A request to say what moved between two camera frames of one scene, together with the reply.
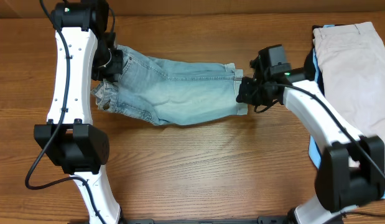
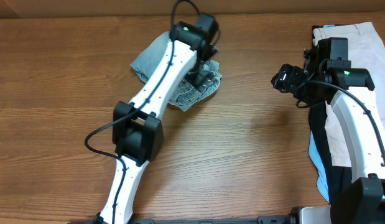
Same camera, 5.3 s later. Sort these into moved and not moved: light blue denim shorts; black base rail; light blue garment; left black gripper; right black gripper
Moved: left black gripper; light blue denim shorts; right black gripper
Not moved: black base rail; light blue garment
